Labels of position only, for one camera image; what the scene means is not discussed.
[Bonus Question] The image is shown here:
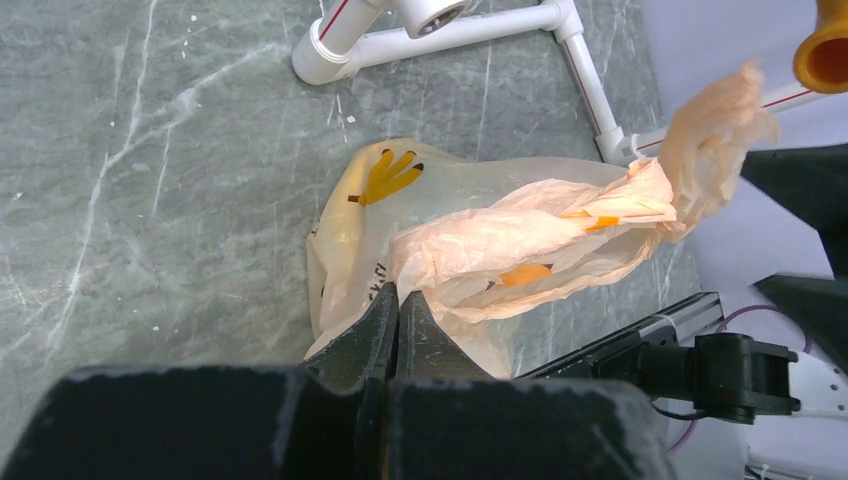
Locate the white PVC pipe frame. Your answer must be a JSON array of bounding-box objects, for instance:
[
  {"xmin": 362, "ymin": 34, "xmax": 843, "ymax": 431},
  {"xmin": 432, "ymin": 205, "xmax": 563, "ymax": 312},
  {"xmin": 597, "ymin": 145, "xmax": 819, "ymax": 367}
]
[{"xmin": 291, "ymin": 0, "xmax": 826, "ymax": 167}]

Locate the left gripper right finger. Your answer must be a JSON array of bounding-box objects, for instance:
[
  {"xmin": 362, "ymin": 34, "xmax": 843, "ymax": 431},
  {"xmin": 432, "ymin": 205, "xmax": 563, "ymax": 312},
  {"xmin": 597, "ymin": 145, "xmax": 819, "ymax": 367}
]
[{"xmin": 384, "ymin": 293, "xmax": 678, "ymax": 479}]

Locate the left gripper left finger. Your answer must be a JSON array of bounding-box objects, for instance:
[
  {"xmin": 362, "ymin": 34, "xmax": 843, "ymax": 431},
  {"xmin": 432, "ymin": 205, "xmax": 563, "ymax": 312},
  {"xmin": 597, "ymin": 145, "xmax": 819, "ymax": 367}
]
[{"xmin": 1, "ymin": 284, "xmax": 399, "ymax": 479}]

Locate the translucent orange plastic bag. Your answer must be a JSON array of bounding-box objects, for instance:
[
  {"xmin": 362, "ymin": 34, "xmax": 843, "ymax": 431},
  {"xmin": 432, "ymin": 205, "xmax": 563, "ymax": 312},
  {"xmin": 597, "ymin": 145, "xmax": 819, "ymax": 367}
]
[{"xmin": 306, "ymin": 64, "xmax": 779, "ymax": 378}]

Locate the yellow fake banana bunch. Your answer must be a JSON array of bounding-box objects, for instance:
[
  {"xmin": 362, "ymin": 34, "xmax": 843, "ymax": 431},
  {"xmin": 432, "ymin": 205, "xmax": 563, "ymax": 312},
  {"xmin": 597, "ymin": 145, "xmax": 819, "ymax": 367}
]
[{"xmin": 347, "ymin": 149, "xmax": 424, "ymax": 207}]

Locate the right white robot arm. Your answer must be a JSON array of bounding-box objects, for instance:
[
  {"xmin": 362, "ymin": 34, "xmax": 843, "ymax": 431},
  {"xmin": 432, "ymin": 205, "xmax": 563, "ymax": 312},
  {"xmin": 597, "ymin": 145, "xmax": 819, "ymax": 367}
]
[{"xmin": 640, "ymin": 144, "xmax": 847, "ymax": 425}]

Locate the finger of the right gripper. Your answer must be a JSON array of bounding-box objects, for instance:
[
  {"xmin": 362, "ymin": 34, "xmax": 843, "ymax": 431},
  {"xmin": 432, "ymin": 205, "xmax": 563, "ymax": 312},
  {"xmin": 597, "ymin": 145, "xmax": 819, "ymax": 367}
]
[
  {"xmin": 742, "ymin": 144, "xmax": 847, "ymax": 275},
  {"xmin": 754, "ymin": 274, "xmax": 847, "ymax": 373}
]

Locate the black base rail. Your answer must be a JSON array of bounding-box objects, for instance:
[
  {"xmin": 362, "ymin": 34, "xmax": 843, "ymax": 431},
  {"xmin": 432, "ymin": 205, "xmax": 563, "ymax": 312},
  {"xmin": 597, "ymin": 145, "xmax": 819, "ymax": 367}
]
[{"xmin": 519, "ymin": 292, "xmax": 724, "ymax": 383}]

